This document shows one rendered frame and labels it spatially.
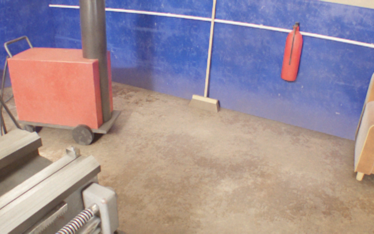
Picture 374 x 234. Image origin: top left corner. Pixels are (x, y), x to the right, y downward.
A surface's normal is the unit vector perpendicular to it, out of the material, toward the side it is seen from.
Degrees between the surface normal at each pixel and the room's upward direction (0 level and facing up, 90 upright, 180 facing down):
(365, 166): 90
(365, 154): 90
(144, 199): 0
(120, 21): 90
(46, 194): 36
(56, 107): 90
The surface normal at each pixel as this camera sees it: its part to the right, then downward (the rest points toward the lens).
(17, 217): 0.55, -0.59
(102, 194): 0.04, -0.90
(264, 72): -0.46, 0.37
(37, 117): -0.13, 0.44
